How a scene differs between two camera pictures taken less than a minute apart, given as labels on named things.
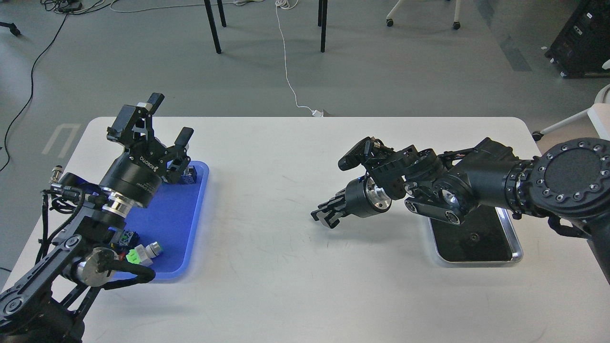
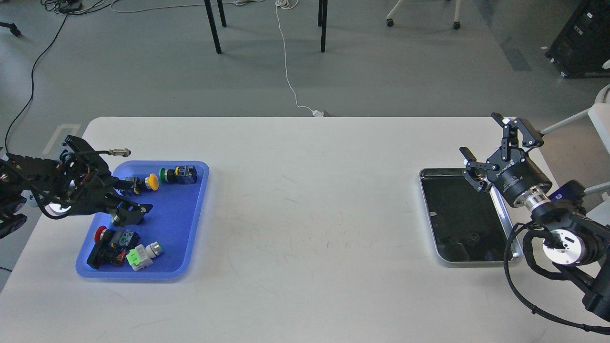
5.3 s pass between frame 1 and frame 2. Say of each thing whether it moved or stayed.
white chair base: stayed
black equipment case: stayed
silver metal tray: stayed
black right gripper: moved
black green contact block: stayed
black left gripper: moved
